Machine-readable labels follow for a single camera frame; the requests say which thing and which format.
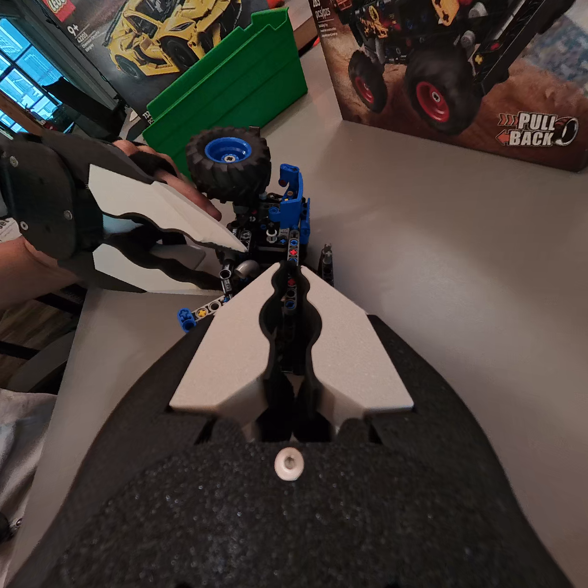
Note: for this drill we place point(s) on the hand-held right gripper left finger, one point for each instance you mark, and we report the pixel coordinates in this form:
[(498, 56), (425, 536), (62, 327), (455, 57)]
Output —
[(220, 367)]

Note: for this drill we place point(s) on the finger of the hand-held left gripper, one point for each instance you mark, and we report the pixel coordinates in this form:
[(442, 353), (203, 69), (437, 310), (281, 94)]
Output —
[(138, 197), (124, 271)]

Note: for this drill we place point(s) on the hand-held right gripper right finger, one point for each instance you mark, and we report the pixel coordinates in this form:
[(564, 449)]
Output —
[(358, 367)]

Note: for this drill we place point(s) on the blue black lego truck model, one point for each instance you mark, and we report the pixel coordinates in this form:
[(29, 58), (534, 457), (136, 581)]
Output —
[(285, 216)]

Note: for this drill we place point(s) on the person's left forearm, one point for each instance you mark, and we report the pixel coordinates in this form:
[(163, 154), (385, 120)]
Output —
[(27, 275)]

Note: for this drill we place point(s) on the yellow car lego box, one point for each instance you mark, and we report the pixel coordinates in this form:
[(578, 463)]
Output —
[(151, 41)]

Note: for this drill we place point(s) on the monster truck lego box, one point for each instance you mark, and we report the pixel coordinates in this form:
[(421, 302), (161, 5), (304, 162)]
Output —
[(459, 69)]

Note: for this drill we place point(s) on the person's left hand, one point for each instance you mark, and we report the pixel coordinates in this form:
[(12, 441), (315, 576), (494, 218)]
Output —
[(193, 197)]

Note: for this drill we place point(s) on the blue-lit window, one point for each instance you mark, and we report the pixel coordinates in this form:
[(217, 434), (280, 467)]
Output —
[(23, 69)]

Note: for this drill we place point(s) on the green plastic bin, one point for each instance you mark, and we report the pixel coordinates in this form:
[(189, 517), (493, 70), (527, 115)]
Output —
[(239, 78)]

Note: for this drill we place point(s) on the person's grey clothing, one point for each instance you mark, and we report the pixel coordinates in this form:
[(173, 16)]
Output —
[(18, 459)]

